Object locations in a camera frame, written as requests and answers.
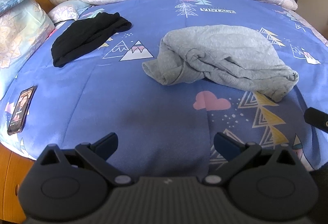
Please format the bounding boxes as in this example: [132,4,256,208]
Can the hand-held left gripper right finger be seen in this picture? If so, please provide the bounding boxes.
[204,132,299,186]

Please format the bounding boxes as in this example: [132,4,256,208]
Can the large floral pillow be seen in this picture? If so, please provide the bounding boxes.
[0,0,55,71]

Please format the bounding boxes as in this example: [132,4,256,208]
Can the smartphone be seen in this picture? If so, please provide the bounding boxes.
[7,86,36,135]

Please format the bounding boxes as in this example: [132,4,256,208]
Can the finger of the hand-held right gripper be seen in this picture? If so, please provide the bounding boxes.
[304,107,328,135]

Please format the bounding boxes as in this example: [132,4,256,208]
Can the wooden bed frame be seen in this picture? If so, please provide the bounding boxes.
[0,142,36,224]

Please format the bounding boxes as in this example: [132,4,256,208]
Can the small lilac pillow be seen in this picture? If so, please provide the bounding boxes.
[47,0,89,22]

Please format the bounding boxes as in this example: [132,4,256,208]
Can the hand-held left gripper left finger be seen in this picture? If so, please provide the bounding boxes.
[38,132,134,186]

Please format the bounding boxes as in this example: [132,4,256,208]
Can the black pants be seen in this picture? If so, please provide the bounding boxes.
[51,12,132,69]

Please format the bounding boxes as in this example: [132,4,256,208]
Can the grey pants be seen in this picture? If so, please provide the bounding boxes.
[142,25,299,103]

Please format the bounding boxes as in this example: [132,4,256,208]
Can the blue printed quilt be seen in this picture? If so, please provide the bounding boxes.
[0,0,328,178]

